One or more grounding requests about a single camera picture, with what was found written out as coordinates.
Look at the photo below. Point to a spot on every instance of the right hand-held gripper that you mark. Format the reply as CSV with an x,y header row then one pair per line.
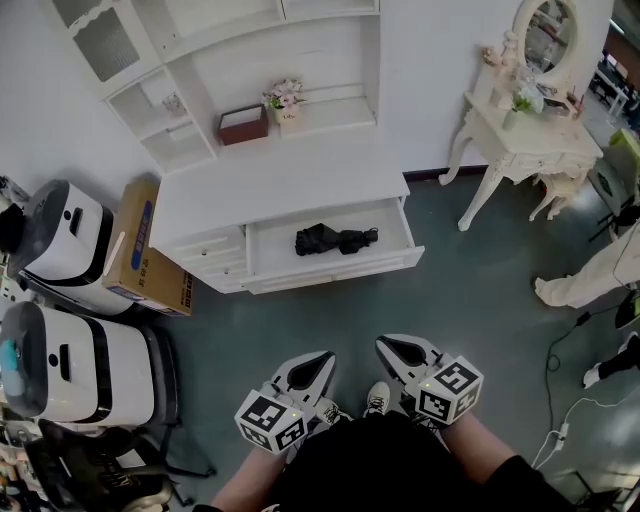
x,y
450,390

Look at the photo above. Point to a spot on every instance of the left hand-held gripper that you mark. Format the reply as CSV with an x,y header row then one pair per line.
x,y
270,422

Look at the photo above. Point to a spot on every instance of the black umbrella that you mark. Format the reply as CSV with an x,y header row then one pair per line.
x,y
325,240

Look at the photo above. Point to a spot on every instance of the white wooden drawer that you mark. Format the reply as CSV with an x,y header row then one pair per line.
x,y
275,240

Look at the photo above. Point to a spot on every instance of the person's right forearm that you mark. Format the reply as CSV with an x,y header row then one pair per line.
x,y
475,450

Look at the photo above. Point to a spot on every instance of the person's left forearm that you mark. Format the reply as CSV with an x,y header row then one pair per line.
x,y
250,475

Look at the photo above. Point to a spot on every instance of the person's left shoe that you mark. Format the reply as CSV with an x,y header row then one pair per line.
x,y
330,411

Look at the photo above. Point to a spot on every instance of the person's right shoe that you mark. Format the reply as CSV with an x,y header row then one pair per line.
x,y
376,397

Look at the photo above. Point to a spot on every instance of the person's black clothing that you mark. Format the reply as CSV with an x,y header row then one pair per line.
x,y
390,465

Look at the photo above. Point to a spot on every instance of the white cabinet with shelves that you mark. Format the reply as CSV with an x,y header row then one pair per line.
x,y
280,180

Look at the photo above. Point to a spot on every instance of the cardboard box with blue label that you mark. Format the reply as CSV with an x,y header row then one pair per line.
x,y
145,270

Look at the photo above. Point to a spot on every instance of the white ornate stool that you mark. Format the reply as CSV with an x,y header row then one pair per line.
x,y
560,187

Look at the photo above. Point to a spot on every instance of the white and black machine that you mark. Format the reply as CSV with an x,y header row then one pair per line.
x,y
75,240
80,365

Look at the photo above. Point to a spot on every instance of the black chair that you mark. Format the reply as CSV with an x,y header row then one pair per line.
x,y
100,470

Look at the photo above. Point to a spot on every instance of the brown open box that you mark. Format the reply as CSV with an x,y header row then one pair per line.
x,y
245,131

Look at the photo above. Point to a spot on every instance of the white ornate dressing table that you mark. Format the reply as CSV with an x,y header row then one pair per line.
x,y
530,140

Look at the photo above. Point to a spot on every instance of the pink flowers in white pot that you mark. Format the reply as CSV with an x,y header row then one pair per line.
x,y
285,97

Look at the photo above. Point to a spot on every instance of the white flowers in vase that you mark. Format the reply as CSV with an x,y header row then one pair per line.
x,y
522,102

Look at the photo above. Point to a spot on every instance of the green chair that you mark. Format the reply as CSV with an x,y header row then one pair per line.
x,y
617,170

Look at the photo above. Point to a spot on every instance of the small glass ornament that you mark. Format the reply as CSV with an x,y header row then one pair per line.
x,y
174,104

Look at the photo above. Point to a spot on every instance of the oval white-framed mirror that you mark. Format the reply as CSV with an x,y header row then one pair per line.
x,y
567,55

